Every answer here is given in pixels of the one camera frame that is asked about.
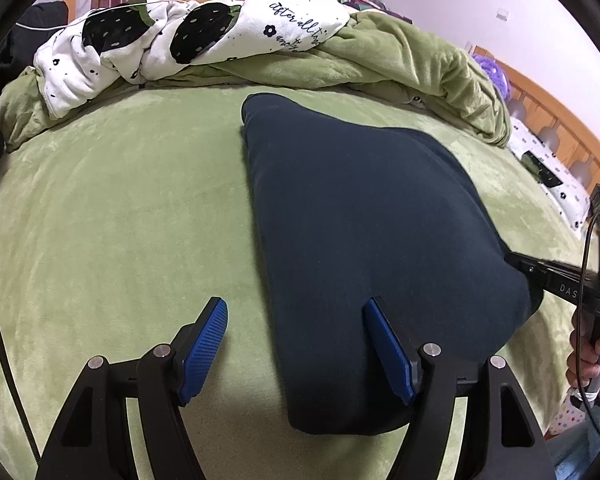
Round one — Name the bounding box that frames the star printed cloth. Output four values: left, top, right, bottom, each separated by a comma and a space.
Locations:
547, 395, 587, 436

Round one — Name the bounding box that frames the person's blue jeans leg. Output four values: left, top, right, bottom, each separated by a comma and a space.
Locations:
550, 390, 600, 480

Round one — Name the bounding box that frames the person's right hand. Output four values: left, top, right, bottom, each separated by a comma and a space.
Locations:
566, 305, 600, 403

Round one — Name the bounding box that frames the white printed pillow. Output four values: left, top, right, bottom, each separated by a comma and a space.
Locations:
507, 117, 593, 231

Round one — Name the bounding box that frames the thin white cable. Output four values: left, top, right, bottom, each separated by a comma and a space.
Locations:
17, 7, 111, 31

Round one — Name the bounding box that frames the purple fluffy cushion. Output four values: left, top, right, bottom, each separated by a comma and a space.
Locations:
470, 52, 511, 106

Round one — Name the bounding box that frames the dark navy t-shirt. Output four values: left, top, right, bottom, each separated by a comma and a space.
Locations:
240, 92, 546, 436

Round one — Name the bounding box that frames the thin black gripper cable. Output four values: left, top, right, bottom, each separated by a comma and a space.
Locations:
570, 207, 600, 441

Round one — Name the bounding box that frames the white printed green-backed duvet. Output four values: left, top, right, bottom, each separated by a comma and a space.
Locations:
0, 0, 512, 153

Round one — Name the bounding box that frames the green fleece bed sheet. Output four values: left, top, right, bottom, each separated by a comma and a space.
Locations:
0, 85, 600, 480

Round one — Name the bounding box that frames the black padded coat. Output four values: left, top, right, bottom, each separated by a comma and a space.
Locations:
0, 2, 70, 68

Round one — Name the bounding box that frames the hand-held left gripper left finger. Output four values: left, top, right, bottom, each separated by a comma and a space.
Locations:
35, 296, 229, 480

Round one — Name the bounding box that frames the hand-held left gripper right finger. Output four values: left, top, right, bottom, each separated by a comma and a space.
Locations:
362, 296, 556, 480

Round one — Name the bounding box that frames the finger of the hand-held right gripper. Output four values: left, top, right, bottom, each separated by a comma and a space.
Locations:
505, 252, 600, 308

